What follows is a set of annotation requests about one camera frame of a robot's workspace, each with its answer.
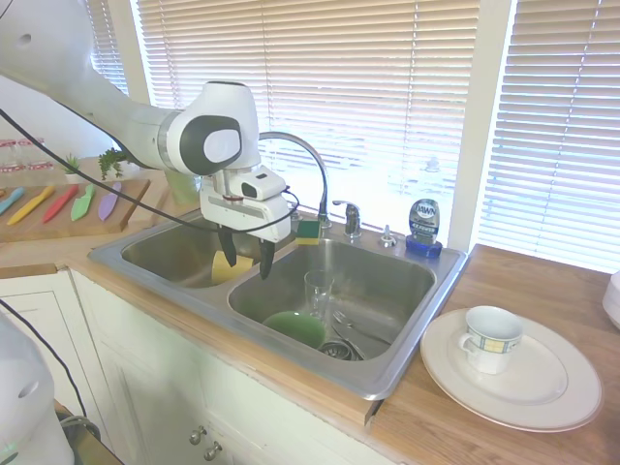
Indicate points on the drain strainer under dishes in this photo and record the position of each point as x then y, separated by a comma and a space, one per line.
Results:
339, 351

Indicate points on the metal fork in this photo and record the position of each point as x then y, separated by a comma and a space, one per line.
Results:
349, 324

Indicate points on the clear glass windowsill bottle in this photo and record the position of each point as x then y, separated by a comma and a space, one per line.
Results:
431, 174

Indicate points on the yellow mug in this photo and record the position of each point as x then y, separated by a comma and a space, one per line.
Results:
225, 273

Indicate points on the chrome gooseneck faucet spout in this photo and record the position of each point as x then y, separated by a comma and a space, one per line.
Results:
317, 160

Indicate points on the white patterned teacup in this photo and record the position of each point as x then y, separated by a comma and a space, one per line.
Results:
491, 341

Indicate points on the yellow knife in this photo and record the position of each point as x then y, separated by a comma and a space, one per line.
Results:
31, 206

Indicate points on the metal cabinet knob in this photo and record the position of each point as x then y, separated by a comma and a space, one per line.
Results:
212, 450
197, 434

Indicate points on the small potted succulent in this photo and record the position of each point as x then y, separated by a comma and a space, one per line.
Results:
72, 167

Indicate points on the green bowl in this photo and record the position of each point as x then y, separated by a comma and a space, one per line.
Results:
293, 327

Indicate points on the large white dinner plate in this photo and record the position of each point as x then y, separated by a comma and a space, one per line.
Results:
533, 397

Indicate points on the white window blind beside plate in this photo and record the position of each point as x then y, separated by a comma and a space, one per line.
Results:
557, 145

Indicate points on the narrow white window blind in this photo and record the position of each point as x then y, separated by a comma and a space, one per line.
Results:
106, 43

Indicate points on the white bowl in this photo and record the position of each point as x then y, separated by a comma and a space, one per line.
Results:
614, 290

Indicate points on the wide white window blind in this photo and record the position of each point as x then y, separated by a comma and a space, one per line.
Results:
339, 58

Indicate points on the purple knife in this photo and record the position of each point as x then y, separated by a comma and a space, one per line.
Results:
109, 203

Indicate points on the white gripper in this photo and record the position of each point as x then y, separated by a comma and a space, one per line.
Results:
242, 213

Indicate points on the small chrome sink cap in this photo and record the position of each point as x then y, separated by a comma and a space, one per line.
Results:
387, 237

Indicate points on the green knife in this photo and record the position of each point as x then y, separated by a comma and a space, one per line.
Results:
82, 203

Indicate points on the leafy green potted plant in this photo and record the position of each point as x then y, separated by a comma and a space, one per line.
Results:
114, 162

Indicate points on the blue knife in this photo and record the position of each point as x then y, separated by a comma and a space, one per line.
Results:
10, 201

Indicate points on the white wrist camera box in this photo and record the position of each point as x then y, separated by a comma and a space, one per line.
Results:
264, 186

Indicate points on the wooden cutting board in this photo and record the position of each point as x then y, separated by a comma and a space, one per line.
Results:
126, 203

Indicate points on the blue Dawn dish soap bottle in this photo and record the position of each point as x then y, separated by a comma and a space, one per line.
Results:
424, 223

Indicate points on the clear bottle yellow liquid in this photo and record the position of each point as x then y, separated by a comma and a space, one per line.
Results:
183, 190

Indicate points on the yellow green sponge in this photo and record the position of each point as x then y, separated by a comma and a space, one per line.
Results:
309, 232

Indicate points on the clear drinking glass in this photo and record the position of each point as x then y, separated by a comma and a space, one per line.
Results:
317, 295

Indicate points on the stainless steel double sink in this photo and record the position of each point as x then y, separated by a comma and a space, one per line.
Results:
387, 290

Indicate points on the red knife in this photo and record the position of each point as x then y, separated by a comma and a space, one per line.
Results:
60, 203

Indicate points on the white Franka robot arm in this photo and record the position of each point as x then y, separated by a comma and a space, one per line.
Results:
213, 116

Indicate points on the glass jar red lid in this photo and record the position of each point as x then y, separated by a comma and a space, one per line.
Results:
12, 157
39, 155

